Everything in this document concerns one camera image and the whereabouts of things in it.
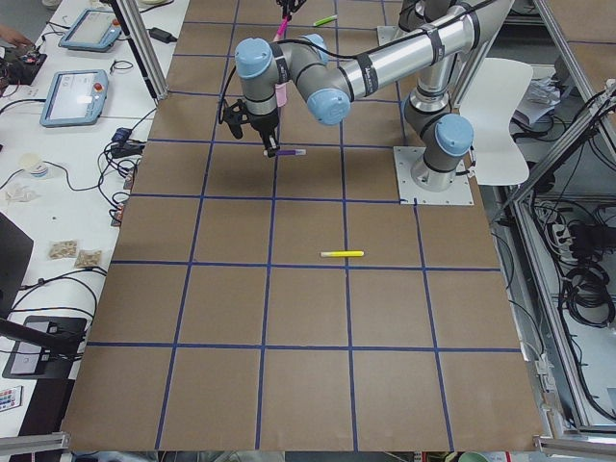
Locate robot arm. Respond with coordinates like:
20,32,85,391
218,1,511,193
275,0,425,33

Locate purple pen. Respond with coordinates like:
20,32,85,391
275,148,306,156

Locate white chair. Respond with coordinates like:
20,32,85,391
459,58,532,186

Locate aluminium frame post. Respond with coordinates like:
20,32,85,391
108,0,168,101

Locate near blue teach pendant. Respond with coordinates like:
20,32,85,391
39,69,109,128

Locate black power adapter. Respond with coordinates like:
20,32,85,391
148,27,177,43

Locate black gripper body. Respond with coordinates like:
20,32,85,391
248,108,280,135

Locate blue teach pendant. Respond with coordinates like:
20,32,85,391
59,9,121,52
39,69,109,128

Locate yellow pen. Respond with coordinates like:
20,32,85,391
320,250,365,258

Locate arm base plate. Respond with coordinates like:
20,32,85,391
394,146,474,206
376,26,406,46

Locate small white bowl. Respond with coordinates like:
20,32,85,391
19,153,49,178

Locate black camera stand base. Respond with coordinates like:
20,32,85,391
1,316,87,379

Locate snack bag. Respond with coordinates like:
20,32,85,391
47,240,78,260
74,249,103,269

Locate far blue teach pendant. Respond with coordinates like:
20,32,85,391
59,9,121,52

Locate green pen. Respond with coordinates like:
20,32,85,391
313,14,338,27

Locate pink pen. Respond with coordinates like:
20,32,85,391
273,17,289,41

